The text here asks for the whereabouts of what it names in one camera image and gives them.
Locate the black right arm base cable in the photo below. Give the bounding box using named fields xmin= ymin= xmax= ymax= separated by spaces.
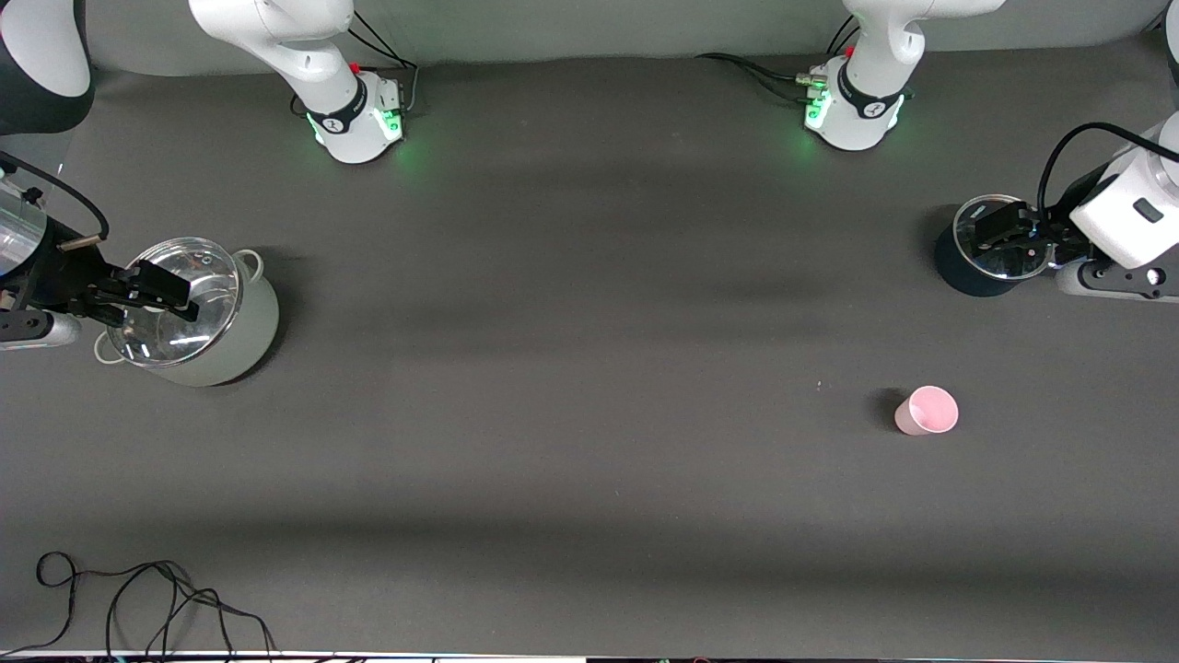
xmin=345 ymin=9 xmax=420 ymax=116

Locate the pink plastic cup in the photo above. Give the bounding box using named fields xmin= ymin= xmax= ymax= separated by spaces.
xmin=894 ymin=386 xmax=960 ymax=436

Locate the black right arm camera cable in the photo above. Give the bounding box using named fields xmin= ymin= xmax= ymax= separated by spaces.
xmin=0 ymin=152 xmax=110 ymax=242

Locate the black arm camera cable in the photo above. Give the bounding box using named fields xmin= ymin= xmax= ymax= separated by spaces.
xmin=0 ymin=152 xmax=110 ymax=242
xmin=1038 ymin=122 xmax=1166 ymax=217

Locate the silver pot with glass lid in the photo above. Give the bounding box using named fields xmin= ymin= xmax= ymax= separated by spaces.
xmin=92 ymin=238 xmax=280 ymax=388

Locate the dark grey table cover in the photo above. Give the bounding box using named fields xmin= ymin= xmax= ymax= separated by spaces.
xmin=0 ymin=51 xmax=1179 ymax=657

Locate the thin black tangled cable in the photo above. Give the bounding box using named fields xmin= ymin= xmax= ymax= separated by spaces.
xmin=0 ymin=551 xmax=277 ymax=659

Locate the black arm base cable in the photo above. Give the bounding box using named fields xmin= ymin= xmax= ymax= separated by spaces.
xmin=824 ymin=14 xmax=862 ymax=56
xmin=345 ymin=9 xmax=420 ymax=116
xmin=695 ymin=52 xmax=816 ymax=104

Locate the small glass saucepan lid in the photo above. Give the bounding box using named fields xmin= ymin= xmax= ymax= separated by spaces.
xmin=953 ymin=194 xmax=1056 ymax=281

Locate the black left arm base cable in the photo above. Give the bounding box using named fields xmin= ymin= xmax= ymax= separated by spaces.
xmin=824 ymin=14 xmax=862 ymax=56
xmin=695 ymin=52 xmax=816 ymax=104

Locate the dark blue saucepan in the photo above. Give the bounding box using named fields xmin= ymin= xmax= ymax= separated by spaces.
xmin=934 ymin=193 xmax=1056 ymax=297

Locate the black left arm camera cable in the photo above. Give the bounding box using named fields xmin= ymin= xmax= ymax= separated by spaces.
xmin=1038 ymin=122 xmax=1166 ymax=217

